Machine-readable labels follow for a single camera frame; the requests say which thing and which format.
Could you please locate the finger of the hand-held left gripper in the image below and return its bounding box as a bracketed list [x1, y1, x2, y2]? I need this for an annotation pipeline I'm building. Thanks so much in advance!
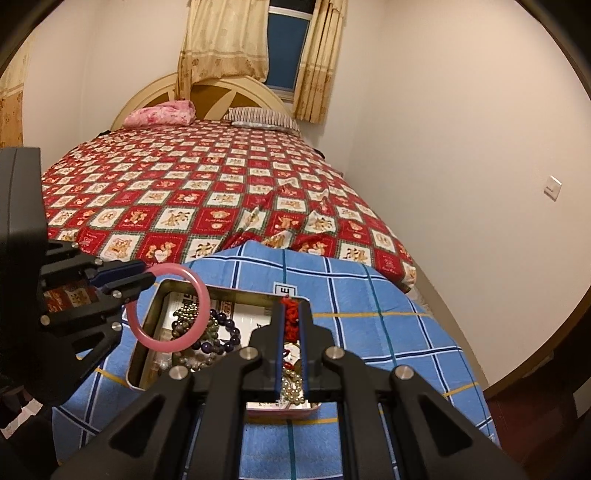
[41, 240, 148, 291]
[30, 271, 157, 408]

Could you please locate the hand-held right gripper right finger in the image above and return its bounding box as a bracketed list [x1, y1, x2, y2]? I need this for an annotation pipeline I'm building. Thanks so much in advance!
[295, 299, 529, 480]

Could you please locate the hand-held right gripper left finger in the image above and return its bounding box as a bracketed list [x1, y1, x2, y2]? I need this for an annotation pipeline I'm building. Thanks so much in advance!
[48, 298, 287, 480]

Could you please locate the red bead bracelet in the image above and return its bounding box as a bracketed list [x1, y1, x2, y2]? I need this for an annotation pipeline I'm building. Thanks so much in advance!
[281, 296, 302, 370]

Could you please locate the dark purple bead bracelet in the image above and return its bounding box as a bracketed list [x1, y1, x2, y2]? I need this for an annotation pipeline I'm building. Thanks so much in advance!
[198, 309, 243, 356]

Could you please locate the pink bangle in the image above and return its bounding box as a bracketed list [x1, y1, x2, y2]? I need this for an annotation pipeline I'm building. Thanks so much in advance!
[126, 264, 212, 352]

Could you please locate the metal tin box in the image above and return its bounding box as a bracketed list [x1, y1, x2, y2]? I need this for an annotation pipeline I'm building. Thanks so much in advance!
[126, 277, 324, 421]

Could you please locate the blue plaid towel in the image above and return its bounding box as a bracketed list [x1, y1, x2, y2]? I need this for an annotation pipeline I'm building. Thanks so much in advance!
[51, 240, 502, 480]

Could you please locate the red patterned bedspread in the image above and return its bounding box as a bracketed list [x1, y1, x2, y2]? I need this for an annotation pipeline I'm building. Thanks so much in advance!
[41, 119, 419, 294]

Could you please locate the pink pillow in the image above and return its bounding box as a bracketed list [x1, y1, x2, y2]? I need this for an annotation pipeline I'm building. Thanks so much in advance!
[124, 99, 197, 127]

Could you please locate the cream wooden headboard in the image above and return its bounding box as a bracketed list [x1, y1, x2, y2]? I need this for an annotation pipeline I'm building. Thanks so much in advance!
[111, 73, 296, 132]

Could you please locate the striped pillow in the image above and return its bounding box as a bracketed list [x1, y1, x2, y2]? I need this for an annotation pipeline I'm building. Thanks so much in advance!
[223, 106, 302, 132]

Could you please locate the wide yellow floral curtain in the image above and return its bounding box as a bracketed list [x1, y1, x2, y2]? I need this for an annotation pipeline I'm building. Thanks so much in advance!
[178, 0, 271, 100]

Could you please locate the narrow yellow floral curtain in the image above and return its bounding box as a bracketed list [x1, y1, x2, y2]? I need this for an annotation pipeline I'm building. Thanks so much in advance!
[293, 0, 348, 124]

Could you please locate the window with blue blind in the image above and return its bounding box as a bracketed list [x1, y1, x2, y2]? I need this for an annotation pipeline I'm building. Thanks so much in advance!
[263, 0, 319, 104]

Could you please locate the gold bead bracelet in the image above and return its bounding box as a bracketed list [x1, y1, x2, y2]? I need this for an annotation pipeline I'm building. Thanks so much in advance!
[281, 367, 309, 408]

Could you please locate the olive bead bracelet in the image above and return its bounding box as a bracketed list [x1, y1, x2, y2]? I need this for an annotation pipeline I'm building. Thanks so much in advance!
[171, 302, 218, 342]

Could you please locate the grey bead bracelet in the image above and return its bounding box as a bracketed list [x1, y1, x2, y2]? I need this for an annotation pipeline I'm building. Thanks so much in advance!
[159, 348, 222, 372]

